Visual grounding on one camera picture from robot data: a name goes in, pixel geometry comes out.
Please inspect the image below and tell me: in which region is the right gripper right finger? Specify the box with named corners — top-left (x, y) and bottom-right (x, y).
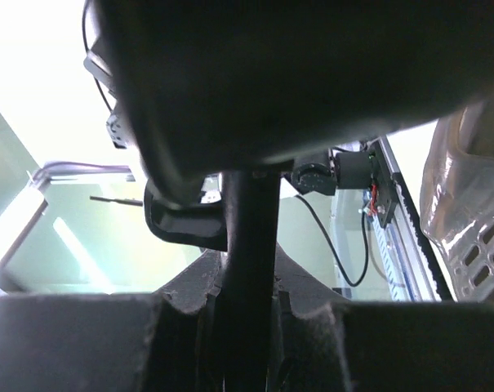
top-left (268, 249), bottom-right (494, 391)

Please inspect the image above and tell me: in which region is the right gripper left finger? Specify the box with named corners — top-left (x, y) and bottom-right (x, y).
top-left (0, 251), bottom-right (220, 391)

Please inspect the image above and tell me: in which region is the brown translucent litter box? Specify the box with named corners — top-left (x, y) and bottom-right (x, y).
top-left (420, 97), bottom-right (494, 303)

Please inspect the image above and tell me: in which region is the black slotted litter scoop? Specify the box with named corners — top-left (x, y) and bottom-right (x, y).
top-left (93, 1), bottom-right (494, 391)

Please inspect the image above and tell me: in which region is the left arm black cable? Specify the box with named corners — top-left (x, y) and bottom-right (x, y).
top-left (295, 194), bottom-right (372, 287)

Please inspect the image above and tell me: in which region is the aluminium mounting rail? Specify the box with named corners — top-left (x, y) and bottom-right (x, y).
top-left (379, 137), bottom-right (454, 301)

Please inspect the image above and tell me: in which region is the grey slotted cable duct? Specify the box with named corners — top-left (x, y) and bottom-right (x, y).
top-left (365, 216), bottom-right (411, 301)

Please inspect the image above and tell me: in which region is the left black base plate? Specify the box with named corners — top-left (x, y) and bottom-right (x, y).
top-left (370, 142), bottom-right (398, 229)

